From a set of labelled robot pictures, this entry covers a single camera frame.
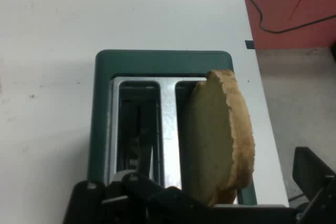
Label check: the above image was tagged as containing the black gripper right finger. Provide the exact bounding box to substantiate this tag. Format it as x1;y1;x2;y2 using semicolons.
291;146;336;224

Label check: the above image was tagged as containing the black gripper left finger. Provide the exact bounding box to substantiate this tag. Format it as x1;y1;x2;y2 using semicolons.
62;173;216;224

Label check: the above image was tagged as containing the brown bread slice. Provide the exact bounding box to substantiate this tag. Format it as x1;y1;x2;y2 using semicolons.
181;69;256;207

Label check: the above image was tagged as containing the green two-slot toaster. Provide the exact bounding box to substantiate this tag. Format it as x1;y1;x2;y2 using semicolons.
87;49;258;206

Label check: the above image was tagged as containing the black cable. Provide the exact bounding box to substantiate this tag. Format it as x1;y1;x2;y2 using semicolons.
243;0;336;34

